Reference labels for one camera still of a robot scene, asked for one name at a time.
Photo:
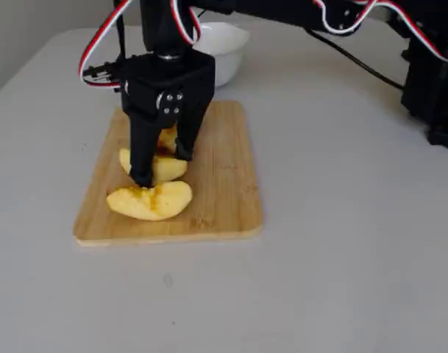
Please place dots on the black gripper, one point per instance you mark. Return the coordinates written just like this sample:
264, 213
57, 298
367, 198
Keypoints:
161, 82

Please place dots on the apple slice with red skin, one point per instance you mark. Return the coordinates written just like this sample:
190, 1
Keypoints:
167, 139
168, 169
150, 202

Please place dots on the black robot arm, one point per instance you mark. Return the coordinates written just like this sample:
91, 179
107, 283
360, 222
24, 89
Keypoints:
275, 11

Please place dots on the wooden cutting board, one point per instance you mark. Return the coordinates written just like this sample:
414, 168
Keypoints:
223, 176

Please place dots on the white ceramic bowl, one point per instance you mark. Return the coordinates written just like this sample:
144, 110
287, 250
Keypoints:
223, 55

